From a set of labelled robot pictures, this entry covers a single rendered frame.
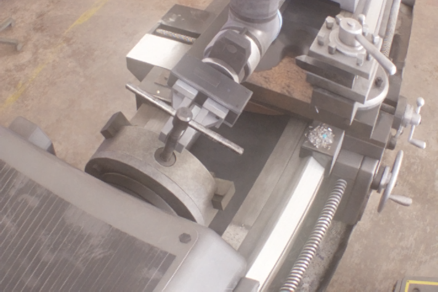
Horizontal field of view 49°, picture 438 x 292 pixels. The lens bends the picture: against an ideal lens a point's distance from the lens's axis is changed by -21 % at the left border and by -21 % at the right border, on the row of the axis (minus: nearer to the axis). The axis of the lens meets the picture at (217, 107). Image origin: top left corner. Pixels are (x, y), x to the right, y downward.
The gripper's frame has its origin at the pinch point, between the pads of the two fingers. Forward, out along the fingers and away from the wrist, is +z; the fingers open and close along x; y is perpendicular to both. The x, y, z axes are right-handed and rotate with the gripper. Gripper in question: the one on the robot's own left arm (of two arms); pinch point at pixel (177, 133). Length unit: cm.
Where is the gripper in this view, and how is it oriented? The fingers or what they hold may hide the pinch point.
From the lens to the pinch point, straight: 93.3
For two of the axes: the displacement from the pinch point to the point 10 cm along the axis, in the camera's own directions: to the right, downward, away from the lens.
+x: -8.5, -5.2, 0.5
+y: -2.8, 5.4, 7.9
